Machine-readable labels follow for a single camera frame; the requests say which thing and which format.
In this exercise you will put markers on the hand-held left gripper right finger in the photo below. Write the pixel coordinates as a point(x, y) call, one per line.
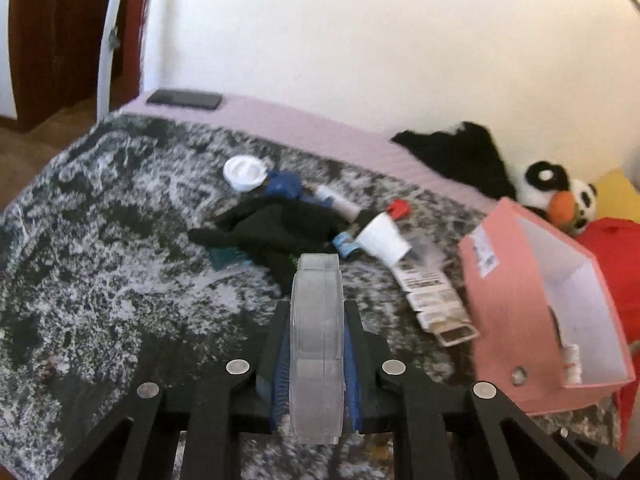
point(353, 390)

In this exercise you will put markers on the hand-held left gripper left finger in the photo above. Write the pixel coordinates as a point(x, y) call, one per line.
point(278, 385)

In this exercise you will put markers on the clear round plastic case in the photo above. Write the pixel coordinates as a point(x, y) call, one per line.
point(317, 340)

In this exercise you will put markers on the strip of sachet packets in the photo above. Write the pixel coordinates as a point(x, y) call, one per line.
point(434, 300)

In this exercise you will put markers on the teal card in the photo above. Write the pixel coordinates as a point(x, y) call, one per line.
point(227, 258)

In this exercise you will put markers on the blue tape roll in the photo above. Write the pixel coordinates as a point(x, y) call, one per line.
point(345, 246)

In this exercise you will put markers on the white paper cup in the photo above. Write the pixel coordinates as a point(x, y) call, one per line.
point(382, 240)

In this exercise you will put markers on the clear plastic wrapper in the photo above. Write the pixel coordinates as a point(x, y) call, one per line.
point(427, 250)

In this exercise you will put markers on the pink cardboard box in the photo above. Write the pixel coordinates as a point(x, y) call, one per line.
point(505, 320)

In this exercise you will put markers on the red bottle cap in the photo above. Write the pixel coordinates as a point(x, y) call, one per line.
point(400, 209)

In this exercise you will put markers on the white tube bottle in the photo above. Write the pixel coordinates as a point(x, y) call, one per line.
point(339, 202)

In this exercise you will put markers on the grey printed blanket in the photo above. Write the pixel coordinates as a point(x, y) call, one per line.
point(125, 260)

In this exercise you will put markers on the blue crumpled object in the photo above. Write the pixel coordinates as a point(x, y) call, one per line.
point(284, 185)

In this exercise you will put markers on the white round lid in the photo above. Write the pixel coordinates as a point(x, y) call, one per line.
point(244, 172)

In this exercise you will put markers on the small white bottle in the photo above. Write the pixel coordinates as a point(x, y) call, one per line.
point(571, 365)

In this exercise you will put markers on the black fluffy cloth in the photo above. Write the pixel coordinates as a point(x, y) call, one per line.
point(460, 160)

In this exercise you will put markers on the purple bed sheet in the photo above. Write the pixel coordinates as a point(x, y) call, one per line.
point(310, 130)

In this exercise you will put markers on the panda plush toy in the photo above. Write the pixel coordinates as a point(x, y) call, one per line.
point(545, 185)

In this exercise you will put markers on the black phone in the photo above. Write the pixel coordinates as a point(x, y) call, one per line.
point(184, 99)

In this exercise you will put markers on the red cloth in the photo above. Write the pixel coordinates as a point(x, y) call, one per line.
point(617, 245)

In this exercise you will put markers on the yellow cushion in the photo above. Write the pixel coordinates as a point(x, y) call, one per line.
point(617, 187)

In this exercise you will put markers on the white metal pole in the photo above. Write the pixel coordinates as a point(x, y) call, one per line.
point(107, 40)

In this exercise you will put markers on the dark wooden door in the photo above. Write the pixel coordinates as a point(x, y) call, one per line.
point(55, 35)

